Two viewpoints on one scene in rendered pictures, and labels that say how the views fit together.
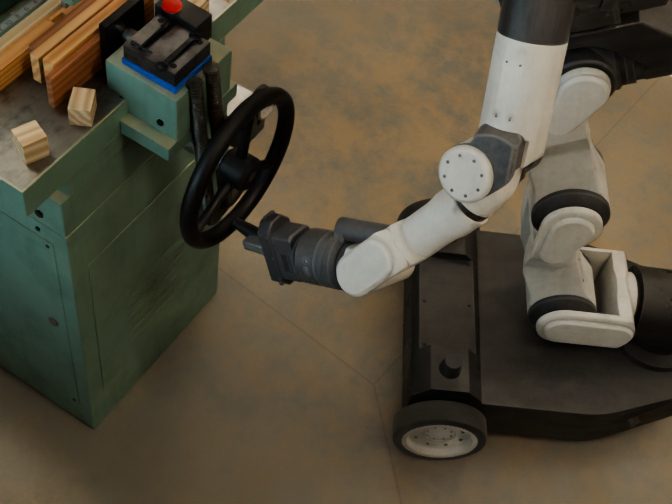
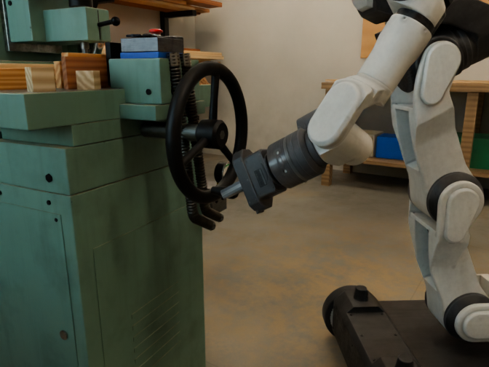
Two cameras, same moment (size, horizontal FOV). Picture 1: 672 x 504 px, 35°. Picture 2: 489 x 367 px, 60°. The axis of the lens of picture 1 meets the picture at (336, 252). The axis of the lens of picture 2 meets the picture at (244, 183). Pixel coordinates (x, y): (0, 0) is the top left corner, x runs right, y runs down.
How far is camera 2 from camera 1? 1.22 m
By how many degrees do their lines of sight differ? 40
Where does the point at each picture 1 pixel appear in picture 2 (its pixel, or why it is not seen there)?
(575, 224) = (464, 192)
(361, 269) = (332, 112)
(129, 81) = (125, 66)
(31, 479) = not seen: outside the picture
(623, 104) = not seen: hidden behind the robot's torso
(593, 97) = (451, 59)
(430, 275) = (359, 322)
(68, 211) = (72, 162)
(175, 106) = (158, 64)
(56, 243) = (62, 210)
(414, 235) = (371, 66)
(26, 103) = not seen: hidden behind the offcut
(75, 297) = (80, 282)
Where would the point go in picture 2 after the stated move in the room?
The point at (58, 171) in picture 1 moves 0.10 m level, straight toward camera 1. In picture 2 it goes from (62, 104) to (59, 108)
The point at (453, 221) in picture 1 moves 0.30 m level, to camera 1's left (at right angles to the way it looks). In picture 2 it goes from (404, 29) to (209, 30)
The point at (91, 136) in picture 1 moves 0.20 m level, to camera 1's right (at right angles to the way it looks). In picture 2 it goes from (94, 95) to (197, 96)
